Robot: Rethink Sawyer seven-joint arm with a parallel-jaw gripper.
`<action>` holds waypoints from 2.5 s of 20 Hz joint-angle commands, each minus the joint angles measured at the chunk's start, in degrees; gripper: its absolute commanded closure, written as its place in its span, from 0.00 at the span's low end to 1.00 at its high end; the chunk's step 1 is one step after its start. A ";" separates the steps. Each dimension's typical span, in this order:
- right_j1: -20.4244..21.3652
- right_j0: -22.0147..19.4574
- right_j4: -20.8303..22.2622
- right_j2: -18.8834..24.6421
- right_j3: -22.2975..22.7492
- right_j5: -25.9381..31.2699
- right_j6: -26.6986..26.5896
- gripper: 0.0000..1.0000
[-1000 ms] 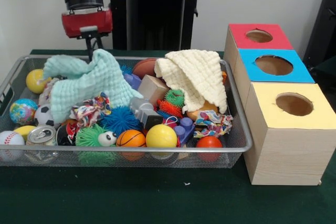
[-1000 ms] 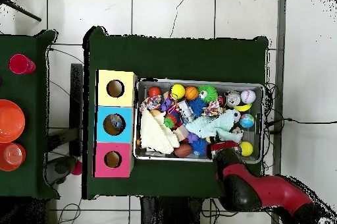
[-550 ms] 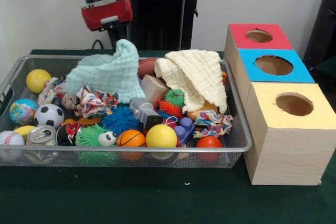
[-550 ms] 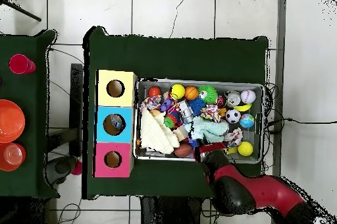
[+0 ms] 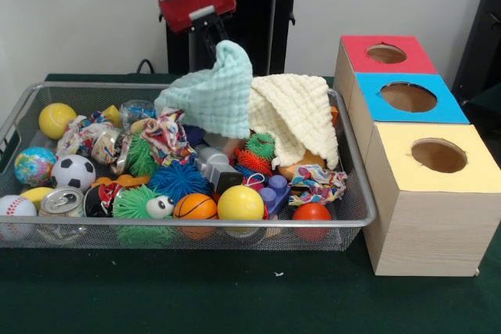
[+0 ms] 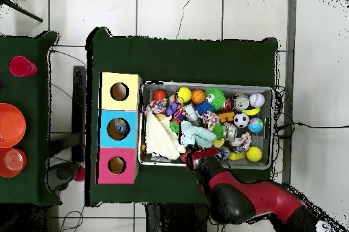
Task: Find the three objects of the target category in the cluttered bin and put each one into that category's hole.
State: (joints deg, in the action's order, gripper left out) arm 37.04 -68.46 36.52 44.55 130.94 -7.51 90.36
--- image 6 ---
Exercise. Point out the mint green waffle cloth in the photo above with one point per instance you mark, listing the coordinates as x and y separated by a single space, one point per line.
196 135

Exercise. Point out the cream waffle cloth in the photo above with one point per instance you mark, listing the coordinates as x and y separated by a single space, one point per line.
161 142

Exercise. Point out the crushed clear plastic bottle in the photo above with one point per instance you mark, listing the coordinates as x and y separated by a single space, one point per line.
119 126

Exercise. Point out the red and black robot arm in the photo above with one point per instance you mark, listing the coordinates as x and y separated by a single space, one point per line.
259 196

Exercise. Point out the wooden box with three holes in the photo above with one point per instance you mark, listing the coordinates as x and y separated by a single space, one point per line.
128 101

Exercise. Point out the yellow ball with seam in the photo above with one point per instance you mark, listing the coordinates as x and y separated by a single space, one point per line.
254 154

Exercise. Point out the black and white soccer ball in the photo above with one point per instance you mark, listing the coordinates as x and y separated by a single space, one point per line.
241 120

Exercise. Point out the green spiky toy with eyes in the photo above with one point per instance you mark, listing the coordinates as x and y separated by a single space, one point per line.
216 98

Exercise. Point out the small orange basketball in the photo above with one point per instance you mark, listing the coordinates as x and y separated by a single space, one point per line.
198 96

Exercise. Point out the globe print ball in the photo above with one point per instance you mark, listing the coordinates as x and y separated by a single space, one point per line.
255 125

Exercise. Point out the smooth yellow ball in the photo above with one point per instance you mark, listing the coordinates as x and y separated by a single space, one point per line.
184 95

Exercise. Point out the silver drink can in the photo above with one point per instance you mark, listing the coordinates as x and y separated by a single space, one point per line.
241 102

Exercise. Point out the red-orange ball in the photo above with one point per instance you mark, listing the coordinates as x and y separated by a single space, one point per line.
160 95

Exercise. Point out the white baseball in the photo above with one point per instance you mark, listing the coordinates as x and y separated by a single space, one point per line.
256 100

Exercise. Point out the grey device with red knob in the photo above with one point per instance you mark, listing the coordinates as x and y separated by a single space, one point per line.
62 173

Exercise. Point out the orange plastic cup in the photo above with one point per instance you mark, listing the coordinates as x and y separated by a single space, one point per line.
12 162

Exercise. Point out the orange plastic bowl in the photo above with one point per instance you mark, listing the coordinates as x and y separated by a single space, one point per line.
11 125

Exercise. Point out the red plastic cup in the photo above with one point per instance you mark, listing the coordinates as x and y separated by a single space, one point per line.
21 66

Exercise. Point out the black rod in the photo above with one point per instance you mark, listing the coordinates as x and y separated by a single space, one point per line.
24 11

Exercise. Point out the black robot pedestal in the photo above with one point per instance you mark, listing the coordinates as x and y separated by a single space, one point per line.
169 221

